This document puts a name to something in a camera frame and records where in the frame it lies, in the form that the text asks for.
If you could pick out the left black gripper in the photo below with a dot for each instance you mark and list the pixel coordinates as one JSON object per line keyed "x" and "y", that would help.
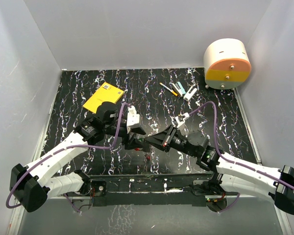
{"x": 133, "y": 142}

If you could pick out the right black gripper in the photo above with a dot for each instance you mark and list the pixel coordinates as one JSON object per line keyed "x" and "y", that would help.
{"x": 162, "y": 139}

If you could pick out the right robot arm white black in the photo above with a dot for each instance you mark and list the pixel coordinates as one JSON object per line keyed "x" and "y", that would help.
{"x": 231, "y": 174}

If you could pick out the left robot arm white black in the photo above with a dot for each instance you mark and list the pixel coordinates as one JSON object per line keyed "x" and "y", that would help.
{"x": 91, "y": 133}

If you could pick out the yellow white pen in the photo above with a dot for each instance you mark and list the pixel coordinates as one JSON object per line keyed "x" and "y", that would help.
{"x": 169, "y": 89}

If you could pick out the white clip tool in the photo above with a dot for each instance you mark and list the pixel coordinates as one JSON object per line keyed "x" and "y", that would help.
{"x": 190, "y": 93}

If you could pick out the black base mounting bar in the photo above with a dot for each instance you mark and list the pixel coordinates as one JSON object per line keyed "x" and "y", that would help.
{"x": 152, "y": 189}

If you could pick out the yellow notebook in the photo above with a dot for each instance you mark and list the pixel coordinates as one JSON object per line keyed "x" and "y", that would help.
{"x": 105, "y": 93}

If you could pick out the light blue marker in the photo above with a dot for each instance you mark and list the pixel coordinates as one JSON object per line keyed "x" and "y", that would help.
{"x": 177, "y": 87}

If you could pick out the round pastel drawer cabinet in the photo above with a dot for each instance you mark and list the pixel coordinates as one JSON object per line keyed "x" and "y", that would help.
{"x": 226, "y": 64}

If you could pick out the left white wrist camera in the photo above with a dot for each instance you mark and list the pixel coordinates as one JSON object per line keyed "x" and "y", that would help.
{"x": 133, "y": 119}

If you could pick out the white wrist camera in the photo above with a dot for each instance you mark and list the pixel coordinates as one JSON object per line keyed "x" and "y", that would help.
{"x": 179, "y": 121}
{"x": 133, "y": 119}

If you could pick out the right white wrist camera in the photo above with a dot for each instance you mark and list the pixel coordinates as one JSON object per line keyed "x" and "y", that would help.
{"x": 179, "y": 121}

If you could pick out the aluminium frame rail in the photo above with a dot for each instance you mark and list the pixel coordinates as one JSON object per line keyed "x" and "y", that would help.
{"x": 29, "y": 194}

